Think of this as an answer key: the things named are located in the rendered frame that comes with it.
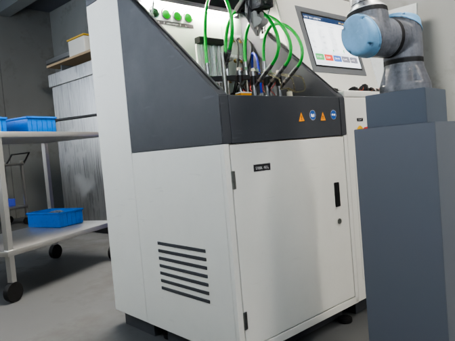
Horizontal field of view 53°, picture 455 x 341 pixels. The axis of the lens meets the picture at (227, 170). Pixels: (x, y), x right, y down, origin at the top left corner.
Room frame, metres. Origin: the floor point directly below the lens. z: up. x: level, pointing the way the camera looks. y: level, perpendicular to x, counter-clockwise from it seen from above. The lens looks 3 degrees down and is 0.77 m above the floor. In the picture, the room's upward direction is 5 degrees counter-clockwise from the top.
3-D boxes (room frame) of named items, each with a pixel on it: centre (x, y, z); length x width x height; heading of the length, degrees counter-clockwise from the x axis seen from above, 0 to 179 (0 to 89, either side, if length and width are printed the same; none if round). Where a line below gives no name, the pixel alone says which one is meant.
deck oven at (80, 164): (5.21, 1.08, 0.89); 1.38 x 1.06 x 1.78; 48
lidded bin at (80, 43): (6.29, 1.74, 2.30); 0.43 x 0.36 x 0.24; 48
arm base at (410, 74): (1.42, -0.57, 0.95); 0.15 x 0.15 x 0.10
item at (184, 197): (1.93, -0.06, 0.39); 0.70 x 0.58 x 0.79; 132
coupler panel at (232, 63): (2.27, -0.09, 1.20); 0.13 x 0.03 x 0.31; 132
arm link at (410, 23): (1.42, -0.56, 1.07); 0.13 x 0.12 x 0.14; 121
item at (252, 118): (1.73, -0.24, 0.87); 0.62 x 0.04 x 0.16; 132
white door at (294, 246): (1.72, -0.25, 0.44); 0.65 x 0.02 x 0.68; 132
